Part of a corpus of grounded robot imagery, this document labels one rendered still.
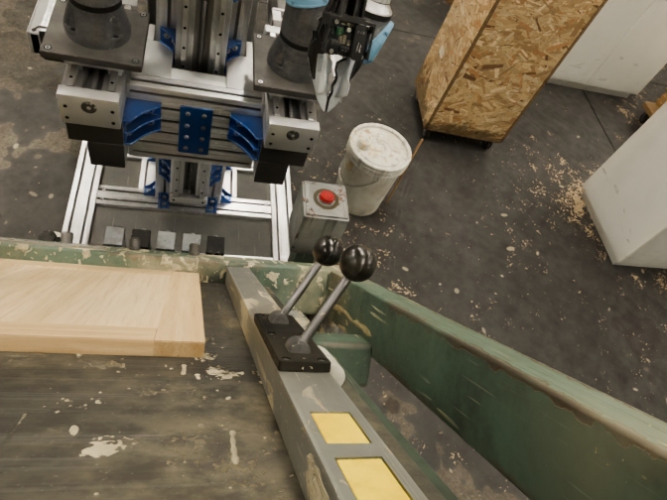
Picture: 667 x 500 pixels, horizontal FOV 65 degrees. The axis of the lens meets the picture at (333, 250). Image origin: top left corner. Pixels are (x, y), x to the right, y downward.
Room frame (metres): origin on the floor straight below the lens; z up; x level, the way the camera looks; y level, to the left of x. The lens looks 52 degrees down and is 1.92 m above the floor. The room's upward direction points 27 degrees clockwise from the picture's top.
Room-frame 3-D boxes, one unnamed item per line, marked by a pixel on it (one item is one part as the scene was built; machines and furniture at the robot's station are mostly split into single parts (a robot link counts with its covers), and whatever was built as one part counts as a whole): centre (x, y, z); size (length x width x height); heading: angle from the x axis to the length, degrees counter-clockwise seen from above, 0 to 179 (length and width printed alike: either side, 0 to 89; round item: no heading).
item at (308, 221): (0.90, 0.08, 0.84); 0.12 x 0.12 x 0.18; 26
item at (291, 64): (1.19, 0.32, 1.09); 0.15 x 0.15 x 0.10
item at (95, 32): (0.96, 0.76, 1.09); 0.15 x 0.15 x 0.10
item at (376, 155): (1.85, 0.01, 0.24); 0.32 x 0.30 x 0.47; 117
